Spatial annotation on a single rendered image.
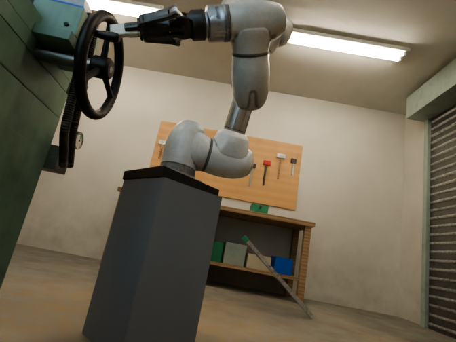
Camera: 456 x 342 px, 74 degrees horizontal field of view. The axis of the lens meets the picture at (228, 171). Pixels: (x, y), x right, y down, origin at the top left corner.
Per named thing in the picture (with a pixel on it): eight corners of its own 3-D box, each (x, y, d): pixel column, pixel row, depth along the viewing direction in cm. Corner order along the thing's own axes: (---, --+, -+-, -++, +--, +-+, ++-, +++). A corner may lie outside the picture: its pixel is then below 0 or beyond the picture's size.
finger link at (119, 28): (140, 34, 76) (139, 32, 75) (111, 36, 75) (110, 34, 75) (138, 24, 77) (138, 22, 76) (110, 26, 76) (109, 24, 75)
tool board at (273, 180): (295, 210, 393) (303, 145, 416) (144, 182, 398) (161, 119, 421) (294, 210, 398) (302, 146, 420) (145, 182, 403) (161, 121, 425)
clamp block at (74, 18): (74, 34, 81) (84, 6, 83) (22, 22, 80) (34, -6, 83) (92, 65, 96) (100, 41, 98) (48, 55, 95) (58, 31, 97)
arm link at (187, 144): (157, 167, 136) (169, 124, 142) (197, 178, 140) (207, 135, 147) (161, 157, 121) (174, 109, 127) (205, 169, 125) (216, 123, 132)
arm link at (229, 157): (198, 168, 144) (241, 180, 149) (202, 174, 129) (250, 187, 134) (247, 6, 137) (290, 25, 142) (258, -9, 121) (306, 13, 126)
